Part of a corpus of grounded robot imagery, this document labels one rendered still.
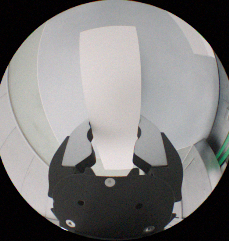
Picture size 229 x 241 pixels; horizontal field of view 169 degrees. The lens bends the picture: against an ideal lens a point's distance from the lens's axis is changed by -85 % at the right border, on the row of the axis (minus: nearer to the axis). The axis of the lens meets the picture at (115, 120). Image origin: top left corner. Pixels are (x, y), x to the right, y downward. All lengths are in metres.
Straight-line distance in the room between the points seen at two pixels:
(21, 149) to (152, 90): 3.23
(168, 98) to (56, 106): 0.26
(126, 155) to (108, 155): 0.03
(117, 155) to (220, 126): 0.48
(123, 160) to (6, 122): 3.14
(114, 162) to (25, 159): 3.19
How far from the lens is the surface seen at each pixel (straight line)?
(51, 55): 0.23
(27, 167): 3.31
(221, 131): 0.50
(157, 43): 0.20
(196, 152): 0.43
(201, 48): 0.26
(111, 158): 0.16
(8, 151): 3.12
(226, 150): 0.53
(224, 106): 0.47
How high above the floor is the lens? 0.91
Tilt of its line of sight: 59 degrees down
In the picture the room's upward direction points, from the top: 178 degrees counter-clockwise
